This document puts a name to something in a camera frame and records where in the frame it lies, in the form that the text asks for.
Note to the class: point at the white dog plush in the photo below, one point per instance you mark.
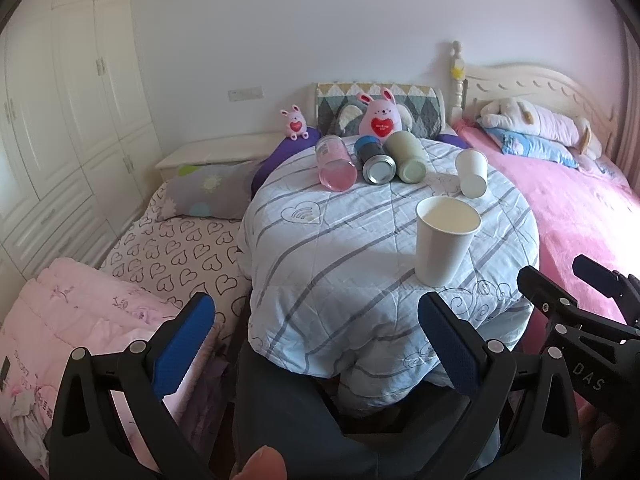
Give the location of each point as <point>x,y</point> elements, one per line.
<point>540,120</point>

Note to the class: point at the person's grey trouser legs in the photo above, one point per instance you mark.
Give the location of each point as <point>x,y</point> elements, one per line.
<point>290,410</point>

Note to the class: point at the purple cushion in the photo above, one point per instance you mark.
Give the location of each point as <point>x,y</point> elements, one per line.
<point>285,152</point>

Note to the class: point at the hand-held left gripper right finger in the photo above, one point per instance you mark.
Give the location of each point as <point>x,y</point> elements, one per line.
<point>451,346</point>

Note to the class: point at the striped light blue quilt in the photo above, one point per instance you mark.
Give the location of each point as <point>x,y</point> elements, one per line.
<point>340,260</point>

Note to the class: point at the blue metal cup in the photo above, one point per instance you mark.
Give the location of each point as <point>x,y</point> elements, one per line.
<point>375,162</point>

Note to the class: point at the heart print bed sheet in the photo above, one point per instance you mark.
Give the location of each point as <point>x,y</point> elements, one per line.
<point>175,255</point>

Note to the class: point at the white paper cup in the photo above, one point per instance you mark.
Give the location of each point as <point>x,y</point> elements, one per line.
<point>442,245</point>
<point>471,172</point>

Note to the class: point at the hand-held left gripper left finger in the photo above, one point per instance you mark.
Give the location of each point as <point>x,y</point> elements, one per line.
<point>184,345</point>

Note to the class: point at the pink transparent cup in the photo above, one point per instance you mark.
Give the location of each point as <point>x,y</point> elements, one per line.
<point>336,167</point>

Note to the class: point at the white wall socket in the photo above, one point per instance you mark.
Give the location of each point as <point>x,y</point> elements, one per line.
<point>245,94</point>

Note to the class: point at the large pink bunny plush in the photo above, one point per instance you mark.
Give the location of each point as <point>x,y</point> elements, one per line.
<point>382,115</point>

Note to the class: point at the blue cartoon print pillow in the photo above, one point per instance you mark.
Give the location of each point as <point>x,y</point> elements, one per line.
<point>525,142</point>

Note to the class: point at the grey flower print pillow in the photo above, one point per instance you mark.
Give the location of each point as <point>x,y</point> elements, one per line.
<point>210,187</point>

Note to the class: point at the cream bed headboard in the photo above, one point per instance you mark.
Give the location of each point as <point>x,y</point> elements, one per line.
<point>530,82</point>

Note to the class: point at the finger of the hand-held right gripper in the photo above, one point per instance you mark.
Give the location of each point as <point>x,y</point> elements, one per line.
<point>537,287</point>
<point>595,270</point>

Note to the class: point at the person's left hand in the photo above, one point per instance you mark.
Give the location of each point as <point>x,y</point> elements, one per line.
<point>265,466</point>

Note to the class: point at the pink fluffy bedspread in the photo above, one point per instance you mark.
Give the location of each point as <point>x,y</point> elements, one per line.
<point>565,210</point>

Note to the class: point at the small pink bunny plush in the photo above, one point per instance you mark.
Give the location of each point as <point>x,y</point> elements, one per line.
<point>295,122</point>

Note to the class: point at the folded pink blanket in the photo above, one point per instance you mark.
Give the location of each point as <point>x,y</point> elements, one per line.
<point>65,320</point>

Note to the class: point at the patterned triangle print cushion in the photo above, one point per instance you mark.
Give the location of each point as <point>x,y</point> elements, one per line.
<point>330,105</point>

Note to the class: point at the white wardrobe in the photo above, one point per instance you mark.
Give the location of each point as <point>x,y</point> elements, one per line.
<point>65,110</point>

